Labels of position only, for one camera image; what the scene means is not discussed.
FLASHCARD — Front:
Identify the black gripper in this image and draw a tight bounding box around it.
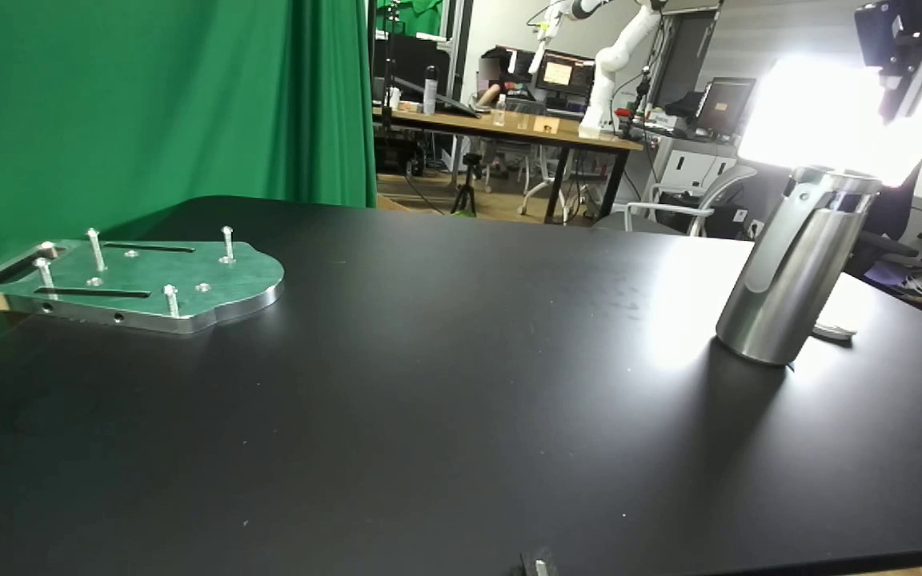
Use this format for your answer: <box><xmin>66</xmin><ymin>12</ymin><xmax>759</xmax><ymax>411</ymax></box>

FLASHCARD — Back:
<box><xmin>856</xmin><ymin>0</ymin><xmax>922</xmax><ymax>120</ymax></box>

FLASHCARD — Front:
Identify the white round flask lid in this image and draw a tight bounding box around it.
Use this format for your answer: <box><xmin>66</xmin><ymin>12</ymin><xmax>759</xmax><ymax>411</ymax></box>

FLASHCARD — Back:
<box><xmin>810</xmin><ymin>316</ymin><xmax>858</xmax><ymax>349</ymax></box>

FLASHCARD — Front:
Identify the bright softbox light panel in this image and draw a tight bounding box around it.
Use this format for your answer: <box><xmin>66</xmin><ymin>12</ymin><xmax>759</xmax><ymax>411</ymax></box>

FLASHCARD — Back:
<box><xmin>732</xmin><ymin>52</ymin><xmax>922</xmax><ymax>197</ymax></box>

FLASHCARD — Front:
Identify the black computer monitor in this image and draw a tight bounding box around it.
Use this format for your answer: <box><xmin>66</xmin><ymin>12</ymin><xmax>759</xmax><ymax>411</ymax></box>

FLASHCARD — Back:
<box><xmin>693</xmin><ymin>73</ymin><xmax>759</xmax><ymax>136</ymax></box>

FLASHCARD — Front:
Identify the grey mesh office chair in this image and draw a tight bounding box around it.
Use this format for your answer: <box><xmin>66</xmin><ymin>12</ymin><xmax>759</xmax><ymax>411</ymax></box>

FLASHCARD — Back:
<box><xmin>617</xmin><ymin>156</ymin><xmax>750</xmax><ymax>240</ymax></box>

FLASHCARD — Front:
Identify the long wooden desk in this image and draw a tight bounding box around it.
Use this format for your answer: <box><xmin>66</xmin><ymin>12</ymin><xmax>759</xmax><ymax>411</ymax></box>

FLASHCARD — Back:
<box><xmin>374</xmin><ymin>98</ymin><xmax>645</xmax><ymax>228</ymax></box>

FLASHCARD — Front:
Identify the seated person at desk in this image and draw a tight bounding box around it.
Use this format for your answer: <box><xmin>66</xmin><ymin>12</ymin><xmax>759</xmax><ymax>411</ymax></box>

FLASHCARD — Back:
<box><xmin>474</xmin><ymin>41</ymin><xmax>530</xmax><ymax>110</ymax></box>

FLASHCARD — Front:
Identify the small black tripod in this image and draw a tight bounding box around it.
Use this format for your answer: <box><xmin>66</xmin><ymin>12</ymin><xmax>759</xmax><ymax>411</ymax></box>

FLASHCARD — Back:
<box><xmin>447</xmin><ymin>151</ymin><xmax>483</xmax><ymax>220</ymax></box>

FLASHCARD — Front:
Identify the table edge screw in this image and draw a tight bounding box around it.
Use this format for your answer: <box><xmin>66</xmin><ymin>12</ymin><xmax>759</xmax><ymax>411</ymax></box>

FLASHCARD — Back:
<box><xmin>518</xmin><ymin>547</ymin><xmax>561</xmax><ymax>576</ymax></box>

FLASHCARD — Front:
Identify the large green backdrop curtain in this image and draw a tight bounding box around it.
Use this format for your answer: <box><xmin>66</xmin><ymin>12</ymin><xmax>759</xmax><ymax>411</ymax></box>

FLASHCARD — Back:
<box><xmin>0</xmin><ymin>0</ymin><xmax>381</xmax><ymax>378</ymax></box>

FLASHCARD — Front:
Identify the metal mounting plate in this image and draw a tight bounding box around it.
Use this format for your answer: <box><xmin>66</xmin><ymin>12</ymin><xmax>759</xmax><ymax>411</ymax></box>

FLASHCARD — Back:
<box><xmin>0</xmin><ymin>222</ymin><xmax>287</xmax><ymax>339</ymax></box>

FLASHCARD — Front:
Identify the stainless steel flask with handle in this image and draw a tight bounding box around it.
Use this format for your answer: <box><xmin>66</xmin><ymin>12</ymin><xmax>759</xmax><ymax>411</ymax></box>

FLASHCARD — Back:
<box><xmin>713</xmin><ymin>165</ymin><xmax>882</xmax><ymax>368</ymax></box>

